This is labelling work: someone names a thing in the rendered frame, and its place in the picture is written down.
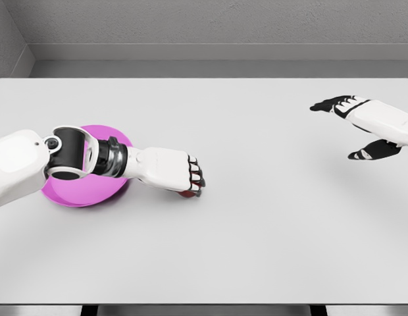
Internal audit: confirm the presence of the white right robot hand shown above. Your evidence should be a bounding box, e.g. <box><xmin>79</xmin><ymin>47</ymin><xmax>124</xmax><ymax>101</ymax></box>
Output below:
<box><xmin>309</xmin><ymin>95</ymin><xmax>408</xmax><ymax>161</ymax></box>

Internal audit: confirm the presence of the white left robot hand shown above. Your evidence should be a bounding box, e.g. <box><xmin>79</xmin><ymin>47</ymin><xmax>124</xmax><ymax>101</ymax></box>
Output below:
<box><xmin>151</xmin><ymin>146</ymin><xmax>207</xmax><ymax>199</ymax></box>

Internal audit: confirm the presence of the pink round plate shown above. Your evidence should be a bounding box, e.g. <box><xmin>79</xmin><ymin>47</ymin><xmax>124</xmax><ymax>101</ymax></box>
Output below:
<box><xmin>40</xmin><ymin>124</ymin><xmax>134</xmax><ymax>208</ymax></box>

